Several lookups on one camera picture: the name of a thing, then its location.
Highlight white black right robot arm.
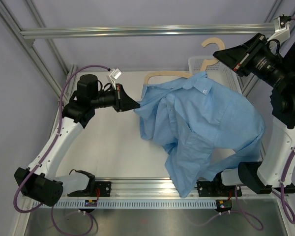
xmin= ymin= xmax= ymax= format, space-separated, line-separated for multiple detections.
xmin=213 ymin=33 xmax=295 ymax=194

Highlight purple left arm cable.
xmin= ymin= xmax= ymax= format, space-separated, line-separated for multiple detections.
xmin=13 ymin=64 xmax=110 ymax=233

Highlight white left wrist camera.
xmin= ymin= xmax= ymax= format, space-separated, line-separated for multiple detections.
xmin=107 ymin=68 xmax=122 ymax=89

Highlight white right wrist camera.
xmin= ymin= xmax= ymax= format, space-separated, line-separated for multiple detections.
xmin=267 ymin=15 xmax=292 ymax=43

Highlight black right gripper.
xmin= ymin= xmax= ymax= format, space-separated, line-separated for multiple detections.
xmin=215 ymin=33 xmax=295 ymax=90

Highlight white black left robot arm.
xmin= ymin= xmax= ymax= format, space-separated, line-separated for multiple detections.
xmin=14 ymin=74 xmax=140 ymax=207

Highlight beige wooden clothes hanger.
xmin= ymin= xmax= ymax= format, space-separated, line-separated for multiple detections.
xmin=144 ymin=37 xmax=225 ymax=85

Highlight white perforated plastic basket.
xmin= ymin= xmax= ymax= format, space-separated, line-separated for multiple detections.
xmin=188 ymin=56 xmax=241 ymax=94

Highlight aluminium front rail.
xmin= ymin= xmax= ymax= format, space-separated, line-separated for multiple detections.
xmin=22 ymin=178 xmax=290 ymax=199

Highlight aluminium right frame strut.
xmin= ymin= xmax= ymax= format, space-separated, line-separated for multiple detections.
xmin=238 ymin=0 xmax=295 ymax=97

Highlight aluminium top crossbar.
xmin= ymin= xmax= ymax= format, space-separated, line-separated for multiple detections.
xmin=21 ymin=23 xmax=275 ymax=39

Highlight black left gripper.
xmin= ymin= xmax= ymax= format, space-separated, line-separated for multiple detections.
xmin=90 ymin=84 xmax=139 ymax=112

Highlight aluminium frame strut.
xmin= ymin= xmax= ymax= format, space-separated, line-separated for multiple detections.
xmin=238 ymin=0 xmax=295 ymax=97
xmin=0 ymin=0 xmax=72 ymax=106

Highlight blue button-up shirt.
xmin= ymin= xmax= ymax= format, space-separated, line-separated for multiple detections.
xmin=135 ymin=72 xmax=266 ymax=198

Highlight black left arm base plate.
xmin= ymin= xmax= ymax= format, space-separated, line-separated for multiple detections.
xmin=67 ymin=180 xmax=112 ymax=197

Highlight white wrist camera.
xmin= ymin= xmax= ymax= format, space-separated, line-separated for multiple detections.
xmin=267 ymin=15 xmax=292 ymax=43
xmin=107 ymin=68 xmax=122 ymax=89

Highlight aluminium left frame strut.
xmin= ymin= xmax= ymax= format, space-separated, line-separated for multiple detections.
xmin=0 ymin=0 xmax=72 ymax=106

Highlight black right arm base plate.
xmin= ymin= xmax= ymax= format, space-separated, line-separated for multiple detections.
xmin=197 ymin=181 xmax=236 ymax=197

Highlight white slotted cable duct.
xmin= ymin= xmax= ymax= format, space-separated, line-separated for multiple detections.
xmin=54 ymin=198 xmax=217 ymax=209

